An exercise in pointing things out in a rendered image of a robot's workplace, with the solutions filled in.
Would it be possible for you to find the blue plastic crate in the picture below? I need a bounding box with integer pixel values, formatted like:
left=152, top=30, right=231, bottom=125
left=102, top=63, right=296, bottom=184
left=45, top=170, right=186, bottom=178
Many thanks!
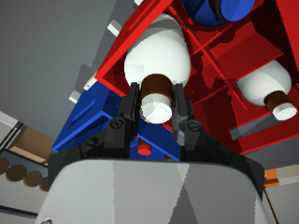
left=51, top=80, right=179, bottom=161

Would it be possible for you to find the red plastic crate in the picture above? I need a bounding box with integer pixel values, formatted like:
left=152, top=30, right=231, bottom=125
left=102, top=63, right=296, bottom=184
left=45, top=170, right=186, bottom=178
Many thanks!
left=94, top=0, right=299, bottom=155

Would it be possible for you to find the blue bottle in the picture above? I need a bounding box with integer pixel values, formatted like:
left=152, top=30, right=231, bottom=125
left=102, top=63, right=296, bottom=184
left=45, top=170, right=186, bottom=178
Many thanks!
left=180, top=0, right=255, bottom=27

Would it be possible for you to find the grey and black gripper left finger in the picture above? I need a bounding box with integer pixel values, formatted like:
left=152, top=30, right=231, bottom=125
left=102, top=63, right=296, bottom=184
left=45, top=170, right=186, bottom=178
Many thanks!
left=48, top=82, right=140, bottom=190

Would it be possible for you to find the white bottle with brown label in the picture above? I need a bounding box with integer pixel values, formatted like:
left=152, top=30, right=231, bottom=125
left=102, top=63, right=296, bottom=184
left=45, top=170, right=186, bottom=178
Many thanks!
left=124, top=13, right=192, bottom=124

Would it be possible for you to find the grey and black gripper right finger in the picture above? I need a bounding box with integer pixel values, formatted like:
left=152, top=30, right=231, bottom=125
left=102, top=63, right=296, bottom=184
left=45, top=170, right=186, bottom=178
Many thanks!
left=171, top=83, right=265, bottom=202

